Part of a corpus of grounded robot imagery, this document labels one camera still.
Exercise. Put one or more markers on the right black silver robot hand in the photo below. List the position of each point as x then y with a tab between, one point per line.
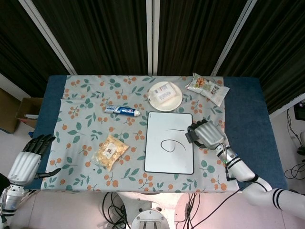
210	136

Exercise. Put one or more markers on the white round plate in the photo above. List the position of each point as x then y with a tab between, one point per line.
156	103

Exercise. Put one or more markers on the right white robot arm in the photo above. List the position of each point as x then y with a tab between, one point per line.
240	167

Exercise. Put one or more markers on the white wrapped packet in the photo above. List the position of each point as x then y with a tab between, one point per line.
165	93

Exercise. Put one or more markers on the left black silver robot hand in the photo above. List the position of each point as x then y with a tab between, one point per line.
22	167

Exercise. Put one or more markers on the white whiteboard black rim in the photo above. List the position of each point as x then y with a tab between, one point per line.
164	162

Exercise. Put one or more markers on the small open cardboard box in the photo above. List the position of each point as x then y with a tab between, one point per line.
26	108

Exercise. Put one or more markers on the blue table cover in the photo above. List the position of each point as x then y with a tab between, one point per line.
252	114

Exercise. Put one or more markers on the white metal frame post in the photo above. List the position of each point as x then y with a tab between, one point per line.
232	38
152	35
50	35

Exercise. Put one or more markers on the white green snack bag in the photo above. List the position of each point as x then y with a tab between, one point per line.
207	88

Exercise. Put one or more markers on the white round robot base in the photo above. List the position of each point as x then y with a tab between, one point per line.
150	219

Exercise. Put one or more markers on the dark grey whiteboard eraser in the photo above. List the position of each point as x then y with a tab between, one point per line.
191	138

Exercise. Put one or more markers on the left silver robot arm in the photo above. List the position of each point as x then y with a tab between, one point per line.
10	200

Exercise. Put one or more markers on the large brown cardboard box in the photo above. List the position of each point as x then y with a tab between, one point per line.
8	112

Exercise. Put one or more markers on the floral grey tablecloth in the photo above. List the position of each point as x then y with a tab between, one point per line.
78	124

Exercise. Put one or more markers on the blue white toothpaste tube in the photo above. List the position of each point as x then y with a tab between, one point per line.
121	110

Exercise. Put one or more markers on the black pleated curtain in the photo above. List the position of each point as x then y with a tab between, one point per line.
195	35
278	47
100	35
19	47

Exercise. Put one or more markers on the clear bag yellow snacks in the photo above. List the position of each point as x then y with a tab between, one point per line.
110	152

